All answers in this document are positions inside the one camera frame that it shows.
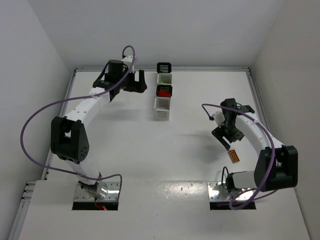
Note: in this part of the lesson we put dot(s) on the black slatted container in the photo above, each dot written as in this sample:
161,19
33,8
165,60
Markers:
167,66
165,88

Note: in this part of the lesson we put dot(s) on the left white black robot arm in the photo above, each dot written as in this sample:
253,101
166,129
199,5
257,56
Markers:
69,140

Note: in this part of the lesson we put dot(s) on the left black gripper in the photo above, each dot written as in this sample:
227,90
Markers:
135,86

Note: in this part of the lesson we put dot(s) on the white slatted container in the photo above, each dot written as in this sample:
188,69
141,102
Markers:
162,108
165,77

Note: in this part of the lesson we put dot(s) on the far black slatted container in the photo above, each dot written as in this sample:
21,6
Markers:
167,66

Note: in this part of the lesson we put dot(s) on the far white slatted container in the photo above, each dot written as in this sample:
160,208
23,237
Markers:
165,77

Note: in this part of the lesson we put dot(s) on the near white slatted container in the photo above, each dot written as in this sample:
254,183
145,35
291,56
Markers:
162,108

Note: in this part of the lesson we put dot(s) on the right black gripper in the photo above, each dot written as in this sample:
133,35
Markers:
228,135

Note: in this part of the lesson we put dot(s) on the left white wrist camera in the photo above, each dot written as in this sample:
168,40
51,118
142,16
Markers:
129,63

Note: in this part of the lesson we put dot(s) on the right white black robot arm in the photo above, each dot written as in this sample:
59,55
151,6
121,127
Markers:
277,164

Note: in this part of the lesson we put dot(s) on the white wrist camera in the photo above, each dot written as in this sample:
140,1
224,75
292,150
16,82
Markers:
218,117
129,63

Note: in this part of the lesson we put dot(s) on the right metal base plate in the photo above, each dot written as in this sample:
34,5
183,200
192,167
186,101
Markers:
217,193

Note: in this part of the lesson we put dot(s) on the red white flower lego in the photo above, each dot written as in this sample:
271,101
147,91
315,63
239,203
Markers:
164,94

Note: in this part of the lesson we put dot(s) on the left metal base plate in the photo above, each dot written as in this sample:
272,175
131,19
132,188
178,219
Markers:
104,191

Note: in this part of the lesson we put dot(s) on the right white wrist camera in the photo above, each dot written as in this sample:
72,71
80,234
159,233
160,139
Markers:
218,117

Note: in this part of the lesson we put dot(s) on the metal base plate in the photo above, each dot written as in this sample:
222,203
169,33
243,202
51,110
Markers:
104,191
217,193

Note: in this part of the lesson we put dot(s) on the near black slatted container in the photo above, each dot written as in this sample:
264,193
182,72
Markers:
165,88

